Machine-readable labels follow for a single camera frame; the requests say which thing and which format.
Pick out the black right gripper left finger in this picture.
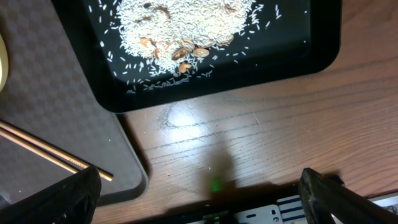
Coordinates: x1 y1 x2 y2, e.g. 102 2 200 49
1 166 101 223

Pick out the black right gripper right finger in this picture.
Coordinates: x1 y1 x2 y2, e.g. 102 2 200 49
298 168 397 224

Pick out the wooden chopstick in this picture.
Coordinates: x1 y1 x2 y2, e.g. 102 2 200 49
0 119 114 182
1 128 79 174

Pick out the pile of rice scraps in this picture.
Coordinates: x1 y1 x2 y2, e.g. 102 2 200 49
116 0 257 74

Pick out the brown serving tray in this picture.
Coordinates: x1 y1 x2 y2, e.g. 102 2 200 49
1 1 149 206

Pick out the yellow plate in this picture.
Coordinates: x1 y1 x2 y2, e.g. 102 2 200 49
0 36 9 91

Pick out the black plastic tray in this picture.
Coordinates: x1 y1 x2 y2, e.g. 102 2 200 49
53 0 342 113

